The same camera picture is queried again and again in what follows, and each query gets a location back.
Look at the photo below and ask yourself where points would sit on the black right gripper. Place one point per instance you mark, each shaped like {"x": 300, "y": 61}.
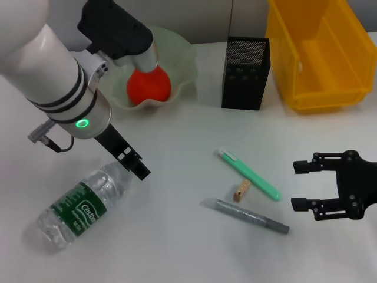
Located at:
{"x": 356, "y": 185}

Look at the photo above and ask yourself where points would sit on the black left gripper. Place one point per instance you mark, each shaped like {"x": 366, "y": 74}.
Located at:
{"x": 117, "y": 144}

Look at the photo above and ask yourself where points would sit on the mint green pen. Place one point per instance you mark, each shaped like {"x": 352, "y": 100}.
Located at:
{"x": 253, "y": 178}

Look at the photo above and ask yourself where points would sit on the small beige wooden block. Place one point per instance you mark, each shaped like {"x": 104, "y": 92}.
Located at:
{"x": 242, "y": 190}

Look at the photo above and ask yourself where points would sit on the clear green-label water bottle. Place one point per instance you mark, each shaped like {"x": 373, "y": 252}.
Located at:
{"x": 82, "y": 206}

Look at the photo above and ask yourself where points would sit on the grey marker pen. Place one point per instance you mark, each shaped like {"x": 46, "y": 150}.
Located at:
{"x": 235, "y": 209}

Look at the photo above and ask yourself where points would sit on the red-orange toy orange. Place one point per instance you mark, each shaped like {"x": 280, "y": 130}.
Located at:
{"x": 147, "y": 88}

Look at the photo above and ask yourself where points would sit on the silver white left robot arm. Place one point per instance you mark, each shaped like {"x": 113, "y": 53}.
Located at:
{"x": 44, "y": 59}

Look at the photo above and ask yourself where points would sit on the black mesh pen holder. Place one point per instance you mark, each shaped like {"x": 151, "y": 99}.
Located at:
{"x": 244, "y": 88}

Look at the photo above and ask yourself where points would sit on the pale green glass fruit plate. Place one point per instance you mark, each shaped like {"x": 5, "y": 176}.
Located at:
{"x": 182, "y": 59}

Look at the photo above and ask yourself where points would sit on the yellow plastic bin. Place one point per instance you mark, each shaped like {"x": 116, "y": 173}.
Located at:
{"x": 324, "y": 73}

